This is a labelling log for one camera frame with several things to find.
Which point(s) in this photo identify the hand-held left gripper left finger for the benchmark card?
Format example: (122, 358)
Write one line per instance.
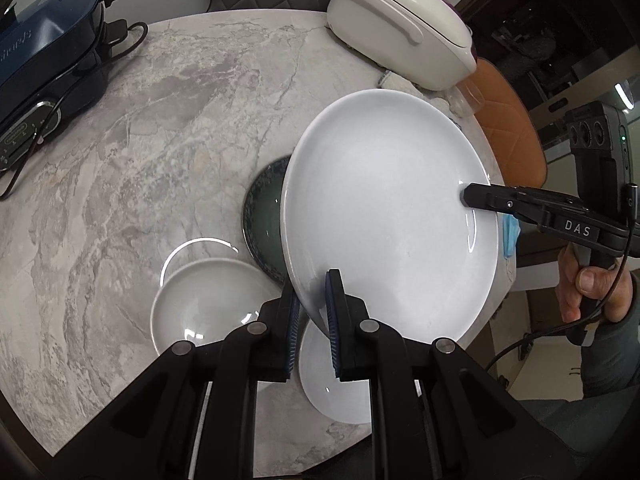
(292, 332)

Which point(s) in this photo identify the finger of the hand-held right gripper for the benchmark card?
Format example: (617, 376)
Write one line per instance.
(495, 200)

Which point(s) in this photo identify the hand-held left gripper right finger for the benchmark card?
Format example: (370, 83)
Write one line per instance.
(332, 327)

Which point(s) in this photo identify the small white plate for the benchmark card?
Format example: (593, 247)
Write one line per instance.
(325, 385)

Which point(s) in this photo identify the white bowl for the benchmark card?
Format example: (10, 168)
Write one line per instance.
(200, 300)

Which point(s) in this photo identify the large white plate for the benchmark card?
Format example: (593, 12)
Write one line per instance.
(390, 200)

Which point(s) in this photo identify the dark blue patterned plate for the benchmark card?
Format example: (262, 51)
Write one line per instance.
(262, 220)

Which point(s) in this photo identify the person's right forearm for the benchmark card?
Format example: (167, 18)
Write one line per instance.
(620, 365)

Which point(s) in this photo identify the person's right hand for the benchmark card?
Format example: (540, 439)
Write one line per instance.
(590, 280)

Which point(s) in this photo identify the light blue cloth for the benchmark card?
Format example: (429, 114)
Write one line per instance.
(511, 237)

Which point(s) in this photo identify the orange chair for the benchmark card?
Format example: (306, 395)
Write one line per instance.
(510, 125)

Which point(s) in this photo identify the clear glass cup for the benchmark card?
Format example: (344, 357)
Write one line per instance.
(465, 100)

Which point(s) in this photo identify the white cloth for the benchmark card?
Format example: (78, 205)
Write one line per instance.
(400, 82)

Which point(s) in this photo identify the dark cabinet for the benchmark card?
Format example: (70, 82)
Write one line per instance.
(550, 20)

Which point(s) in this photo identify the white rice cooker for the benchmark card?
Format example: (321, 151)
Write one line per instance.
(400, 25)

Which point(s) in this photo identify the dark blue electric cooker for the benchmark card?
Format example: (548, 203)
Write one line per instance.
(50, 45)

